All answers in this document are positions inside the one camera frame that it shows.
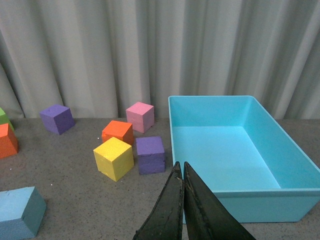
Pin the yellow foam block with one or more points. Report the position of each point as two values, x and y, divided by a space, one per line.
114 158

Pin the cracked purple foam block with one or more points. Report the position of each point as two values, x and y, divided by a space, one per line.
150 155

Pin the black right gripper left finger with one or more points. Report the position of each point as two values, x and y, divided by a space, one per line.
165 222

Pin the green foam block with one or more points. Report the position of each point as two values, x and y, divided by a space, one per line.
4 119

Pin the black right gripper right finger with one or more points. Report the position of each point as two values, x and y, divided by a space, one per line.
206 218

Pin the light blue plastic bin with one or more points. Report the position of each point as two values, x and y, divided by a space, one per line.
244 156

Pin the pink foam block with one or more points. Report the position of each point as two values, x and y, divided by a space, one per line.
141 116

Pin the light blue foam block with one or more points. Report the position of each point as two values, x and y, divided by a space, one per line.
21 213

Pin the chipped orange foam block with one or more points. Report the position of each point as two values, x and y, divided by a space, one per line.
120 130

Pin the grey pleated curtain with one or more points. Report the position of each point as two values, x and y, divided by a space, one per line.
99 57

